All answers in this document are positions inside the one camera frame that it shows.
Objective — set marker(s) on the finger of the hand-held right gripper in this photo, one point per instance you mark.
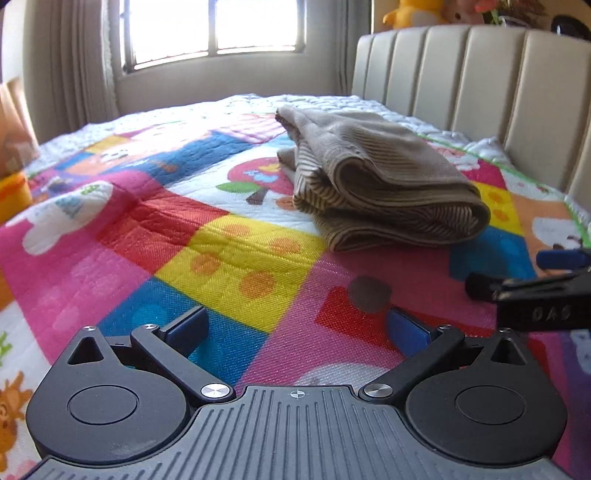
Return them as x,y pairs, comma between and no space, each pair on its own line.
482,286
563,258

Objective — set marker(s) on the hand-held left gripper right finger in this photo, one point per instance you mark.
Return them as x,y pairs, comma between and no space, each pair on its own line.
408,331

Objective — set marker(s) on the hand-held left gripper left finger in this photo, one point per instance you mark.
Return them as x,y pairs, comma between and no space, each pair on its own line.
185,328

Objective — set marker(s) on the brown striped knit sweater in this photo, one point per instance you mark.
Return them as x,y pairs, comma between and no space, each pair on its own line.
378,175

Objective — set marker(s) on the colourful printed mat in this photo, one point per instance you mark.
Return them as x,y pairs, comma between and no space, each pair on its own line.
138,240

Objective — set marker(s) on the beige padded headboard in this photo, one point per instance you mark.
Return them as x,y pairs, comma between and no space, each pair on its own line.
485,83

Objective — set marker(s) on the orange plastic box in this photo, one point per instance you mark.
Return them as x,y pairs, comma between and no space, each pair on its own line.
14,198

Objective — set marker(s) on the black round object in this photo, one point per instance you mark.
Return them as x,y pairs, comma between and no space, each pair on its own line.
572,25

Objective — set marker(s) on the brown paper bag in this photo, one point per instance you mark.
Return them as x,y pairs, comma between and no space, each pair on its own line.
16,124

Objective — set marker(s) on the pink artificial flower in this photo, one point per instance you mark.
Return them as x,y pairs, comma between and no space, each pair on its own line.
485,4

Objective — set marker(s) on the pink white plush toy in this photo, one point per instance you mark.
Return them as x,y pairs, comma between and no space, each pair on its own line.
461,11

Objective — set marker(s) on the beige curtain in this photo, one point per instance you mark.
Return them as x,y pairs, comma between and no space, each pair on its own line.
78,69

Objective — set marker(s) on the yellow plush toy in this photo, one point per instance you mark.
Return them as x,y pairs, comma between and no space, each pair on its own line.
415,11

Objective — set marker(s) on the window with brown frame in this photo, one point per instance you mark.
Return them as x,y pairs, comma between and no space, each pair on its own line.
184,27

